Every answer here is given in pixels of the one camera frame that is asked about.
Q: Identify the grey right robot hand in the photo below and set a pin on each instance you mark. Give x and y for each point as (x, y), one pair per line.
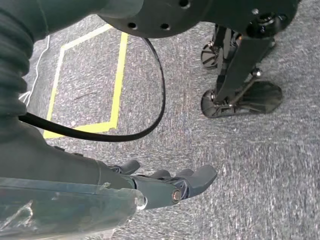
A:
(62, 185)

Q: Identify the yellow floor tape square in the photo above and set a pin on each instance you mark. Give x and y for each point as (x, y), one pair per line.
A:
(117, 82)

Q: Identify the black robot torso base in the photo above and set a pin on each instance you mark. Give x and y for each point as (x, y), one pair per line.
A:
(200, 13)

